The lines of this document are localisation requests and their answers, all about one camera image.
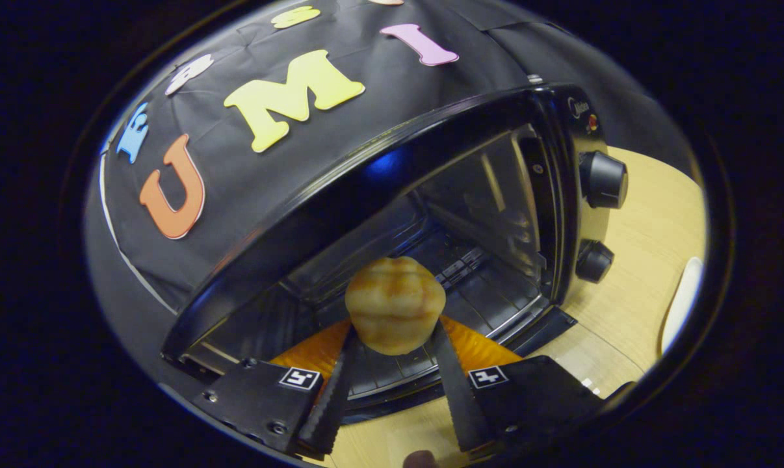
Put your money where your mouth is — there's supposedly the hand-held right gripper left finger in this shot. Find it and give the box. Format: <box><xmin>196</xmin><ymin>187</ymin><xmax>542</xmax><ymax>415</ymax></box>
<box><xmin>194</xmin><ymin>318</ymin><xmax>359</xmax><ymax>457</ymax></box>

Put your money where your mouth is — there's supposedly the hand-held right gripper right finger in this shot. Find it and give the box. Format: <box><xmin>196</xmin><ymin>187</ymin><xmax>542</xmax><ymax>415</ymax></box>
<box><xmin>431</xmin><ymin>316</ymin><xmax>605</xmax><ymax>453</ymax></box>

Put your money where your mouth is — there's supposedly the golden bread bun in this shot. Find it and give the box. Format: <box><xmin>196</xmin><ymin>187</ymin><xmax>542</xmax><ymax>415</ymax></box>
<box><xmin>345</xmin><ymin>256</ymin><xmax>447</xmax><ymax>356</ymax></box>

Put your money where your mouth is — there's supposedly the black electric oven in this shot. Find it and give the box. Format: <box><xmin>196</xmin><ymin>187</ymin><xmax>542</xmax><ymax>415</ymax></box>
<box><xmin>161</xmin><ymin>81</ymin><xmax>630</xmax><ymax>424</ymax></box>

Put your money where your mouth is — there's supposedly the white rectangular plate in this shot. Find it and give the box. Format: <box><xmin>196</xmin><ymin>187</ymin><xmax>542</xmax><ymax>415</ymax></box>
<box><xmin>662</xmin><ymin>257</ymin><xmax>703</xmax><ymax>355</ymax></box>

